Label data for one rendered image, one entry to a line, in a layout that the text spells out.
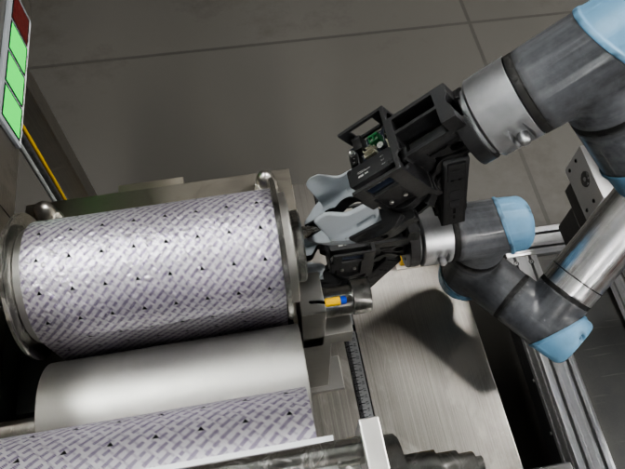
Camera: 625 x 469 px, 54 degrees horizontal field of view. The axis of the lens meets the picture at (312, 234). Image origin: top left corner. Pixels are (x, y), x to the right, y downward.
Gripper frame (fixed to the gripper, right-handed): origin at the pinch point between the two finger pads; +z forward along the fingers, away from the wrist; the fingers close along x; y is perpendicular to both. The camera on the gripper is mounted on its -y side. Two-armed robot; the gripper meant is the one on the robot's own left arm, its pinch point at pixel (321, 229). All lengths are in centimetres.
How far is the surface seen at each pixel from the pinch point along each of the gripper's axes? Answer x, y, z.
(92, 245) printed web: 2.1, 19.4, 12.3
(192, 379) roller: 13.6, 8.9, 12.0
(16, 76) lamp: -35, 19, 32
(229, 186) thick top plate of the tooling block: -22.3, -9.9, 21.3
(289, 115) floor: -124, -103, 71
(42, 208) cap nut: -20.0, 10.2, 38.7
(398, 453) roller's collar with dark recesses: 25.7, 8.9, -8.2
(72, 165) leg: -76, -25, 90
